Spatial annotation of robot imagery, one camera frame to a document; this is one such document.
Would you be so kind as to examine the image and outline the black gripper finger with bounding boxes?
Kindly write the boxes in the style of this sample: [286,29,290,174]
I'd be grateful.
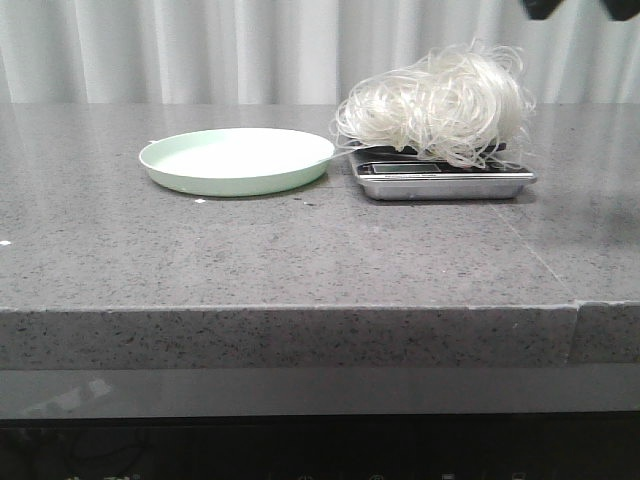
[602,0,640,21]
[520,0,560,20]

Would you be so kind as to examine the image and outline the white vermicelli bundle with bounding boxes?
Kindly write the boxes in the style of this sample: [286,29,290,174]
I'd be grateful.
[330,41,535,168]

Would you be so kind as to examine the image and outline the digital kitchen scale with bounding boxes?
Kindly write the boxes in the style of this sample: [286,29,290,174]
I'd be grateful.
[349,143,537,201]

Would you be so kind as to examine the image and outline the light green plate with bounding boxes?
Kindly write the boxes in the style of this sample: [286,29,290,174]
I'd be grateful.
[139,127,335,197]

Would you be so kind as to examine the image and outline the white curtain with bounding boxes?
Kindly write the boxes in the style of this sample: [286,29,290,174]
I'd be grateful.
[1,1,639,104]

